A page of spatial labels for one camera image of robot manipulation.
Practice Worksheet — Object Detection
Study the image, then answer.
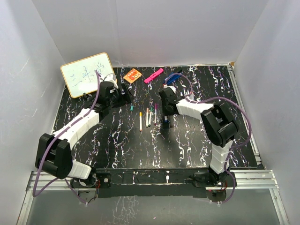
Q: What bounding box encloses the yellow orange marker pen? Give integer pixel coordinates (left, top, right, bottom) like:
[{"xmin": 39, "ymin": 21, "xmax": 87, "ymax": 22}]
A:
[{"xmin": 139, "ymin": 112, "xmax": 143, "ymax": 132}]

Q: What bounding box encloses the peach marker pen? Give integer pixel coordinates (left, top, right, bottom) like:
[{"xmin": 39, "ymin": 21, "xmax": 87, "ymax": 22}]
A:
[{"xmin": 146, "ymin": 108, "xmax": 149, "ymax": 127}]

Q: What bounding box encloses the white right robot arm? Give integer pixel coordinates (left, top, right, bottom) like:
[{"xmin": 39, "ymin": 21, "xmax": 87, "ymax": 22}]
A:
[{"xmin": 159, "ymin": 87, "xmax": 239, "ymax": 186}]

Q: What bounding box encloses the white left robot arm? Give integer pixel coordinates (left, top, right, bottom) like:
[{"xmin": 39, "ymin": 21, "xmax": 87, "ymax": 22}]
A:
[{"xmin": 35, "ymin": 81, "xmax": 132, "ymax": 187}]

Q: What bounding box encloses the blue stapler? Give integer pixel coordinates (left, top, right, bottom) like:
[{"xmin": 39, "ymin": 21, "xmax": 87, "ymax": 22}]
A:
[{"xmin": 163, "ymin": 68, "xmax": 182, "ymax": 85}]

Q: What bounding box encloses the pink clip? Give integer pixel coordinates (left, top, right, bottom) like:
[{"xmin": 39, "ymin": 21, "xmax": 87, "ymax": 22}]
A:
[{"xmin": 144, "ymin": 68, "xmax": 164, "ymax": 83}]

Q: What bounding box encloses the small whiteboard with writing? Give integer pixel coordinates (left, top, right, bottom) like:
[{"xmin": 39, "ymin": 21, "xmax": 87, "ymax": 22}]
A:
[{"xmin": 60, "ymin": 52, "xmax": 114, "ymax": 98}]

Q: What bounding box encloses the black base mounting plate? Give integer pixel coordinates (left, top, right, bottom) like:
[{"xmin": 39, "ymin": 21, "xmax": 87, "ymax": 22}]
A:
[{"xmin": 71, "ymin": 168, "xmax": 237, "ymax": 198}]

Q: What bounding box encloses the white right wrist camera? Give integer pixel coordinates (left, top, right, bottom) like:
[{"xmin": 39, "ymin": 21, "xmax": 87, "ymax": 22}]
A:
[{"xmin": 163, "ymin": 85, "xmax": 176, "ymax": 93}]

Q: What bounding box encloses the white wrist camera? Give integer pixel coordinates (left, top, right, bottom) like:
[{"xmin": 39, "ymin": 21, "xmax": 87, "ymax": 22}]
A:
[
  {"xmin": 163, "ymin": 85, "xmax": 176, "ymax": 93},
  {"xmin": 100, "ymin": 73, "xmax": 118, "ymax": 89}
]

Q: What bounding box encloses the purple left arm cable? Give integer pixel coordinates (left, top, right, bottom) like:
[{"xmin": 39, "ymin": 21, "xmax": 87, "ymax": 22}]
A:
[{"xmin": 32, "ymin": 69, "xmax": 103, "ymax": 207}]

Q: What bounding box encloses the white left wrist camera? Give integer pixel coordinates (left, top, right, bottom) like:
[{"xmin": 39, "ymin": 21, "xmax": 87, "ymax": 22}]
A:
[{"xmin": 100, "ymin": 73, "xmax": 118, "ymax": 89}]

